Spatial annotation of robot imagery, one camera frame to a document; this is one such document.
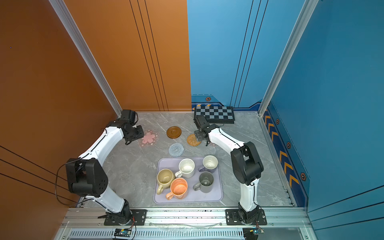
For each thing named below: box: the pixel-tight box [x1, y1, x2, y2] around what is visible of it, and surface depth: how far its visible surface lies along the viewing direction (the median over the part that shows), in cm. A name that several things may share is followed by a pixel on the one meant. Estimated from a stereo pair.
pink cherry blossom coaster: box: [139, 129, 159, 147], surface depth 105 cm
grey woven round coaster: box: [168, 143, 185, 158], surface depth 100 cm
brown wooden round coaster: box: [166, 126, 182, 139], surface depth 110 cm
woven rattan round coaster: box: [186, 133, 202, 147], surface depth 104 cm
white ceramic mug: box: [174, 158, 195, 179], surface depth 85 cm
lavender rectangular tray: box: [153, 156, 224, 205], surface depth 82 cm
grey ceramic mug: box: [192, 171, 214, 193], surface depth 78 cm
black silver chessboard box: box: [194, 105, 235, 124], surface depth 118 cm
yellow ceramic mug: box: [157, 168, 175, 195], surface depth 80 cm
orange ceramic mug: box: [165, 177, 188, 200], surface depth 79 cm
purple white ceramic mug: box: [198, 155, 219, 173], surface depth 86 cm
